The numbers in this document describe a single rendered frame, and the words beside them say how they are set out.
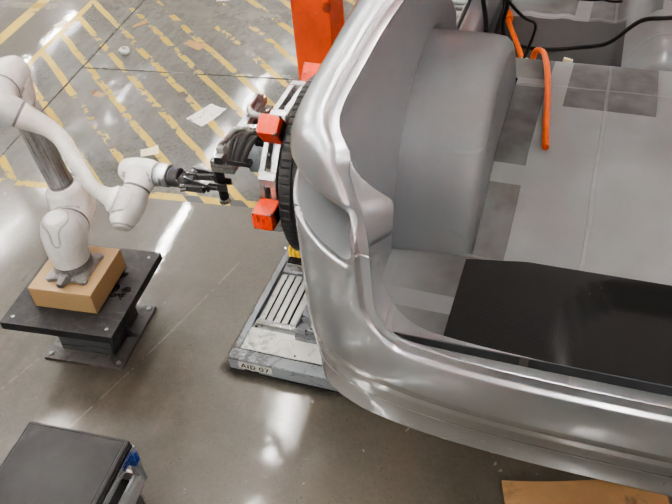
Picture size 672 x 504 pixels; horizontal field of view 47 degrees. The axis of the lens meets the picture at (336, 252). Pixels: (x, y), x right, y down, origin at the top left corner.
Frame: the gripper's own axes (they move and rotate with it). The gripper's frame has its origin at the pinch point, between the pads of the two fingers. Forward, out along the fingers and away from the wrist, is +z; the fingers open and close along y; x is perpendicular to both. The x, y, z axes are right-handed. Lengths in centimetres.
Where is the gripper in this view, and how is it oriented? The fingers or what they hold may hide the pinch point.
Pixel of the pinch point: (220, 183)
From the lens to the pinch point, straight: 285.1
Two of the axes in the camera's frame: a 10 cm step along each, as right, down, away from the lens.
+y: -3.1, 6.6, -6.9
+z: 9.5, 1.6, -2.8
